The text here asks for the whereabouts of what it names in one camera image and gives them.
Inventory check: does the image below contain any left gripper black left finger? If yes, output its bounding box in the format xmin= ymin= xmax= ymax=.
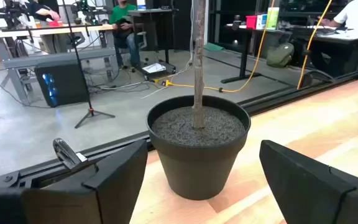
xmin=0 ymin=139 xmax=149 ymax=224

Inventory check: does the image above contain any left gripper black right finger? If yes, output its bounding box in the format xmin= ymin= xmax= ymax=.
xmin=259 ymin=139 xmax=358 ymax=224

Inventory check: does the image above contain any silver clamp lever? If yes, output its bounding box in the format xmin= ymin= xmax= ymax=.
xmin=52 ymin=138 xmax=88 ymax=170

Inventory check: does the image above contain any black tripod stand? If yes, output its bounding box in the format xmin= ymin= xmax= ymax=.
xmin=61 ymin=0 xmax=116 ymax=129

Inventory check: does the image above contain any grey gravel pot soil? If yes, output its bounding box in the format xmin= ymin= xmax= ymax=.
xmin=151 ymin=105 xmax=247 ymax=147

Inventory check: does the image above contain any black plastic plant pot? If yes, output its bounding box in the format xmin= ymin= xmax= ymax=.
xmin=146 ymin=95 xmax=252 ymax=201

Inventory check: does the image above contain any black computer tower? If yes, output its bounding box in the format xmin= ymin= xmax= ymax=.
xmin=34 ymin=60 xmax=90 ymax=108

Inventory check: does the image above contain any white paper sheet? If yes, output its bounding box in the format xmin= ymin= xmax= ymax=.
xmin=142 ymin=62 xmax=167 ymax=74

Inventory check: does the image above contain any green backpack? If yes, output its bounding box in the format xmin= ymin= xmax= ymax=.
xmin=265 ymin=42 xmax=295 ymax=68

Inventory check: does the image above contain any small potted tree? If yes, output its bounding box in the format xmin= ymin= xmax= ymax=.
xmin=192 ymin=0 xmax=207 ymax=130

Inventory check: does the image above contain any black desk with boxes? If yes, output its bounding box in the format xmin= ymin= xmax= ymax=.
xmin=221 ymin=23 xmax=291 ymax=84

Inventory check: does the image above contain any black standing desk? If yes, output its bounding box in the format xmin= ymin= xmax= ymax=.
xmin=127 ymin=8 xmax=180 ymax=78

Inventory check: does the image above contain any wooden-top grey workbench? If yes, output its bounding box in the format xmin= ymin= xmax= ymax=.
xmin=0 ymin=24 xmax=119 ymax=103

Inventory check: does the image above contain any grey-top office desk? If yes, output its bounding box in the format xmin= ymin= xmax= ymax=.
xmin=290 ymin=26 xmax=358 ymax=77

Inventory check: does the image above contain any green floor mat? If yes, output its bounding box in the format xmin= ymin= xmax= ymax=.
xmin=203 ymin=42 xmax=226 ymax=52

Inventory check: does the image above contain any white and blue box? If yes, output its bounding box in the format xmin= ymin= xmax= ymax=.
xmin=255 ymin=14 xmax=269 ymax=30

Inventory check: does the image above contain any green box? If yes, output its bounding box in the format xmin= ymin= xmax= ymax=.
xmin=265 ymin=6 xmax=280 ymax=30

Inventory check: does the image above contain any red box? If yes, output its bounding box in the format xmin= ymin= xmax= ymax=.
xmin=246 ymin=14 xmax=258 ymax=30

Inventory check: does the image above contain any black table frame rail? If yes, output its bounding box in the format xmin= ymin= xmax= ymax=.
xmin=0 ymin=70 xmax=358 ymax=195

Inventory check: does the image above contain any yellow extension cable with plug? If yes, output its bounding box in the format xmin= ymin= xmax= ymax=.
xmin=154 ymin=0 xmax=276 ymax=93

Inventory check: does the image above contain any yellow hanging cable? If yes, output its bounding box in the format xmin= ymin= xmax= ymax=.
xmin=296 ymin=0 xmax=334 ymax=90

